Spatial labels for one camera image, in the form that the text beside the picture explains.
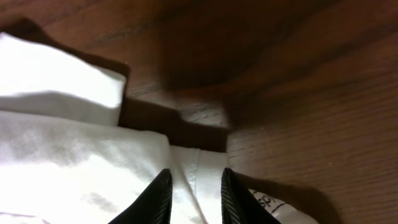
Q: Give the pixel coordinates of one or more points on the white t-shirt with green logo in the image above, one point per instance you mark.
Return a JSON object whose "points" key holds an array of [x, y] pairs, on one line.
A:
{"points": [[64, 159]]}

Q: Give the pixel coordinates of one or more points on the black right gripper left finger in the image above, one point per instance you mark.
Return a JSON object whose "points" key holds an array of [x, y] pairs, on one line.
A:
{"points": [[154, 204]]}

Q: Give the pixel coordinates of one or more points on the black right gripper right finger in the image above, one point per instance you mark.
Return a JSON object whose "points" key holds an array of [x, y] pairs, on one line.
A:
{"points": [[238, 205]]}

